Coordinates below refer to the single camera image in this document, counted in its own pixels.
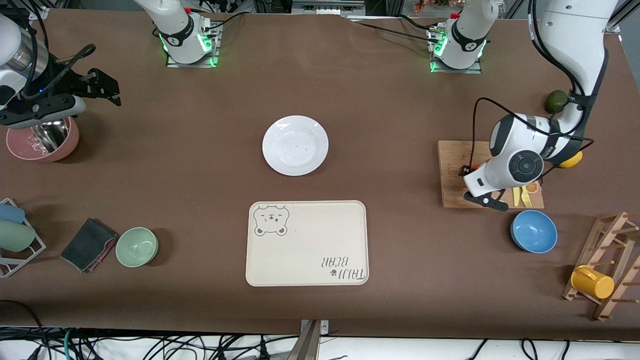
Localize teal cable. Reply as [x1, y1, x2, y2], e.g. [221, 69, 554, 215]
[62, 329, 78, 360]

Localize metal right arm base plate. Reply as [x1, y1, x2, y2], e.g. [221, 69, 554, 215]
[166, 20, 222, 68]

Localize pale blue cup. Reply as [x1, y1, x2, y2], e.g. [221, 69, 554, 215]
[0, 203, 26, 225]

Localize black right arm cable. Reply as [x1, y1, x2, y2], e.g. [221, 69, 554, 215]
[20, 0, 97, 101]

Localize dark green avocado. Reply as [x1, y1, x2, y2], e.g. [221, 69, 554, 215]
[545, 90, 570, 115]

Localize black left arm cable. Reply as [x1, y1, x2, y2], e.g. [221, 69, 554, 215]
[471, 0, 596, 181]

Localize bamboo cutting board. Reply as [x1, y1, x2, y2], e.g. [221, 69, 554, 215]
[437, 140, 545, 210]

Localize blue bowl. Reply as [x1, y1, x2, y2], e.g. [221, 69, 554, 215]
[510, 209, 558, 254]

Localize wooden peg drying rack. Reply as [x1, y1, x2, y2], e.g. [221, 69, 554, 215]
[561, 211, 640, 322]

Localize black cable on table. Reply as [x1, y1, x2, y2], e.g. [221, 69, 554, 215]
[350, 19, 437, 41]

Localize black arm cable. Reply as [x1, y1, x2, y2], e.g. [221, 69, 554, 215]
[20, 0, 97, 101]
[471, 0, 596, 181]

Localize round white plate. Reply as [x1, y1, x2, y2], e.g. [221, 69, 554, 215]
[262, 115, 330, 177]

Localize pale green bowl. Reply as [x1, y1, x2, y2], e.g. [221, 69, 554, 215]
[115, 227, 159, 268]

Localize yellow plastic mug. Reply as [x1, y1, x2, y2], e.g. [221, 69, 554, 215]
[570, 265, 615, 300]

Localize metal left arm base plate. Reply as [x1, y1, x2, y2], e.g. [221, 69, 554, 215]
[428, 26, 484, 75]

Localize dark grey folded cloth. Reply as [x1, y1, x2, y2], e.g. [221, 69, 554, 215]
[60, 218, 119, 274]

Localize cream tray with bear print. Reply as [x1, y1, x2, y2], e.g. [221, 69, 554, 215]
[245, 200, 370, 288]

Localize metal table edge bracket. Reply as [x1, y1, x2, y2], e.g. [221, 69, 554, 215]
[287, 319, 331, 360]

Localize pink bowl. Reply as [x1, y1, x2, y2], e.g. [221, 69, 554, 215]
[6, 116, 80, 163]

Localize pale green cup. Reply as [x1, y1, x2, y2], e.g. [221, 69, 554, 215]
[0, 220, 37, 253]

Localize metal ladle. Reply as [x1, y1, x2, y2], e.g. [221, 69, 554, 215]
[31, 119, 69, 153]

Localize white wire cup rack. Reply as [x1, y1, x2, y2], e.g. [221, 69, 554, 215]
[0, 198, 47, 279]

